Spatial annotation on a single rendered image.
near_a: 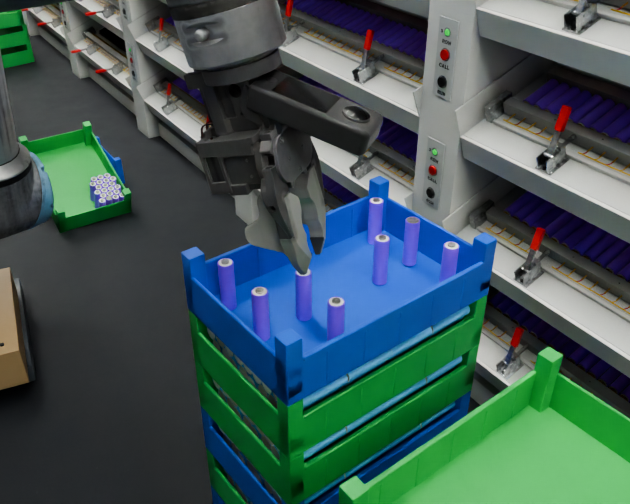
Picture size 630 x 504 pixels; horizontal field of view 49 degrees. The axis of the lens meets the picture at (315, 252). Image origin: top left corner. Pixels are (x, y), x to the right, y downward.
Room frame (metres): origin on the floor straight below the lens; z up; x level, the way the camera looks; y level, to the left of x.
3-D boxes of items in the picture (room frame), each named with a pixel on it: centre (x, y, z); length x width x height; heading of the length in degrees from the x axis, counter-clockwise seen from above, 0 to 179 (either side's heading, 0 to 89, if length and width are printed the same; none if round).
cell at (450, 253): (0.68, -0.16, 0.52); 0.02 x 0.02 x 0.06
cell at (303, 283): (0.63, 0.01, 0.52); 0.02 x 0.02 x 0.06
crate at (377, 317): (0.66, -0.03, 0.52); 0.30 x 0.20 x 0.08; 128
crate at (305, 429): (0.66, -0.03, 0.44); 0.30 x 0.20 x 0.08; 128
